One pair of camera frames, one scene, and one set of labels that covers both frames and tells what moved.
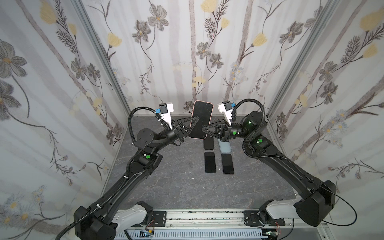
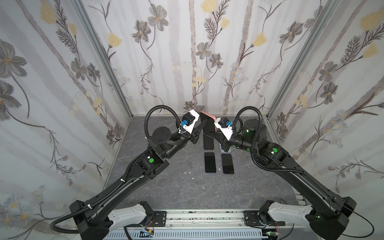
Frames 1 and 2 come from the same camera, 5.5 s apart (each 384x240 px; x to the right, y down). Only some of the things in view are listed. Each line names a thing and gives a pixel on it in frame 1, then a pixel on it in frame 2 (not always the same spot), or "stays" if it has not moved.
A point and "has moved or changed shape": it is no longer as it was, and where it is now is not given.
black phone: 210,162 stays
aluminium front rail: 289,219 stays
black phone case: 208,142 stays
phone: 204,110 has moved or changed shape
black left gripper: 178,132 to 195,137
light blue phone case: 225,146 stays
